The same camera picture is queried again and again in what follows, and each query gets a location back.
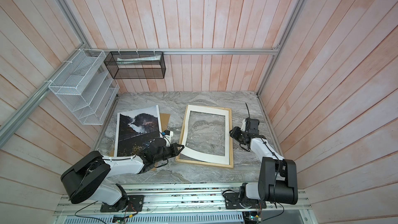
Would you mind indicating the waterfall landscape photo print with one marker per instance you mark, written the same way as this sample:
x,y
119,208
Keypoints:
x,y
136,129

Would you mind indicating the paper sheet inside black basket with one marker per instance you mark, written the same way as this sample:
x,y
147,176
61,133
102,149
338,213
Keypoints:
x,y
134,62

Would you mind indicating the aluminium wall rail frame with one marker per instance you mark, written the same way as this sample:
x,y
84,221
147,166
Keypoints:
x,y
209,45

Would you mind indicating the white wire mesh shelf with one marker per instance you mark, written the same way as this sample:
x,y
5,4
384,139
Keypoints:
x,y
85,88

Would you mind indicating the white photo mat board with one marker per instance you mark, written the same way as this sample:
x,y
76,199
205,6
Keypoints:
x,y
226,160

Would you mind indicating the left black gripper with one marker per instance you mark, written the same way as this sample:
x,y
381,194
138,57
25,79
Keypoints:
x,y
174,147

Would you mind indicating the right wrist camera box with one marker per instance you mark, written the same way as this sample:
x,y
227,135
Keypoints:
x,y
252,125

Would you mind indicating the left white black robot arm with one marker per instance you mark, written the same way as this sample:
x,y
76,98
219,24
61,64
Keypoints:
x,y
85,180

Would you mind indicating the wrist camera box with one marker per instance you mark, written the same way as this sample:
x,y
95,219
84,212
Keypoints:
x,y
252,125
157,142

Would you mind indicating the aluminium slotted base rails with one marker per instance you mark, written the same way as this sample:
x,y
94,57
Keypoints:
x,y
202,201

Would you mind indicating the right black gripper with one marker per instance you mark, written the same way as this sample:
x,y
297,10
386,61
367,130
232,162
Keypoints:
x,y
235,132

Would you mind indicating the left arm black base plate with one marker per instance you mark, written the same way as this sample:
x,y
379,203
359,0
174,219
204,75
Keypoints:
x,y
130,203

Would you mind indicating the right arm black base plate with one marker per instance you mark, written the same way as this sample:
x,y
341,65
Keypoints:
x,y
233,200

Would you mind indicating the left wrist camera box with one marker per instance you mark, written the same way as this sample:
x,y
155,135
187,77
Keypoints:
x,y
157,142

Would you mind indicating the brown cardboard backing board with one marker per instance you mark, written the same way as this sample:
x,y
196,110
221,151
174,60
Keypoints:
x,y
164,134

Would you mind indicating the black wire mesh basket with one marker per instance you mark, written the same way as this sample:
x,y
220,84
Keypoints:
x,y
145,72

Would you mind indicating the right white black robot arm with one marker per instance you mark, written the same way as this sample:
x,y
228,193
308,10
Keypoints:
x,y
277,182

